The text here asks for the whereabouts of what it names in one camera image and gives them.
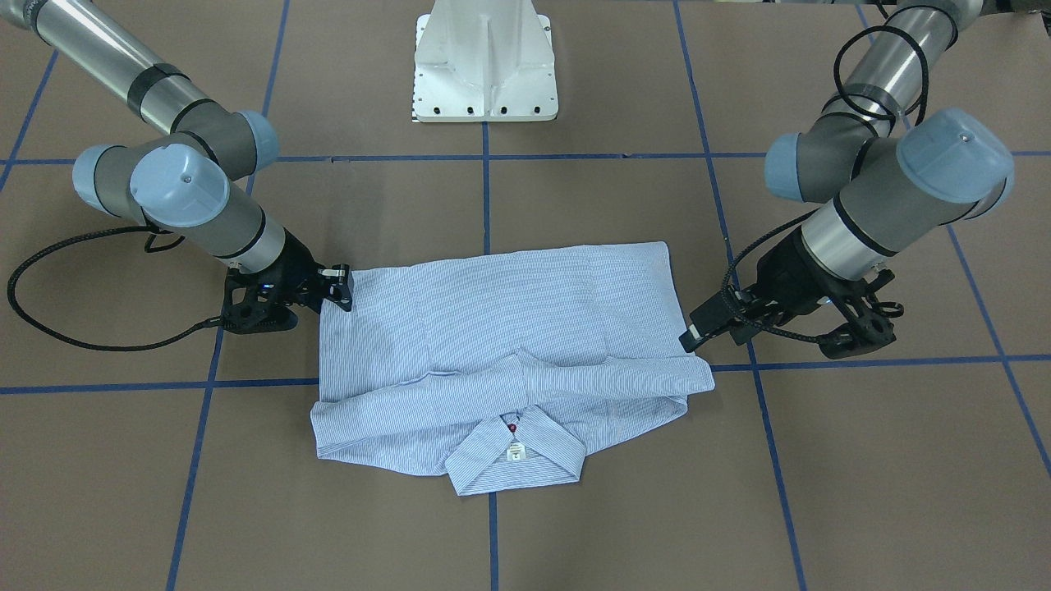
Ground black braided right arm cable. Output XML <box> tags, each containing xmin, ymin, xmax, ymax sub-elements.
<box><xmin>7</xmin><ymin>226</ymin><xmax>239</xmax><ymax>352</ymax></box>

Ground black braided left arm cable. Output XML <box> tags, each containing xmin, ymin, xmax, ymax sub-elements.
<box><xmin>721</xmin><ymin>0</ymin><xmax>930</xmax><ymax>346</ymax></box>

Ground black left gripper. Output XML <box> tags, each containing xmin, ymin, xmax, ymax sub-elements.
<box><xmin>679</xmin><ymin>229</ymin><xmax>905</xmax><ymax>360</ymax></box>

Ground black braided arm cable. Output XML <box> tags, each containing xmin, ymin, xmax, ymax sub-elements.
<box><xmin>721</xmin><ymin>0</ymin><xmax>930</xmax><ymax>346</ymax></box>
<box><xmin>7</xmin><ymin>226</ymin><xmax>239</xmax><ymax>352</ymax></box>

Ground light blue striped shirt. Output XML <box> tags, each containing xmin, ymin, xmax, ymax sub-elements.
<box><xmin>310</xmin><ymin>242</ymin><xmax>714</xmax><ymax>495</ymax></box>

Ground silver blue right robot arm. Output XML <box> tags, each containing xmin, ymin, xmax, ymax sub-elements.
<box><xmin>2</xmin><ymin>1</ymin><xmax>353</xmax><ymax>334</ymax></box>

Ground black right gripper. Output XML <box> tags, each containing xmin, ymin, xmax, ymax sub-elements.
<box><xmin>222</xmin><ymin>231</ymin><xmax>354</xmax><ymax>334</ymax></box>

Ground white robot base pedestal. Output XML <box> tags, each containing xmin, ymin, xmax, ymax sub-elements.
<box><xmin>411</xmin><ymin>1</ymin><xmax>560</xmax><ymax>123</ymax></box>

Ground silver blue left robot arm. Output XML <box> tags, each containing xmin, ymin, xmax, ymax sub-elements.
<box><xmin>679</xmin><ymin>1</ymin><xmax>1015</xmax><ymax>360</ymax></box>

